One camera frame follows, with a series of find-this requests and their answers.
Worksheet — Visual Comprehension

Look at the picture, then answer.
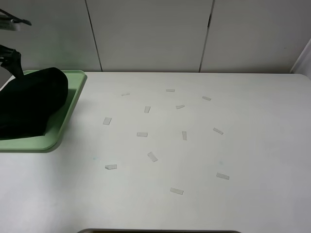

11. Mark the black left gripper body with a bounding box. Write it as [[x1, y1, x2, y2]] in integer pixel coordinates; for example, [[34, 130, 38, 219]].
[[0, 45, 14, 62]]

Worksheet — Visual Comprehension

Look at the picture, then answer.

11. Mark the black short sleeve t-shirt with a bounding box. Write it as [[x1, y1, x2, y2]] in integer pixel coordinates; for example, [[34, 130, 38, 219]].
[[0, 50, 69, 140]]

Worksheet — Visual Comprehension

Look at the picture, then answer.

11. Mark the green plastic tray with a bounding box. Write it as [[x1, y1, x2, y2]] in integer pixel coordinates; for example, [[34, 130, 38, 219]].
[[0, 70, 87, 153]]

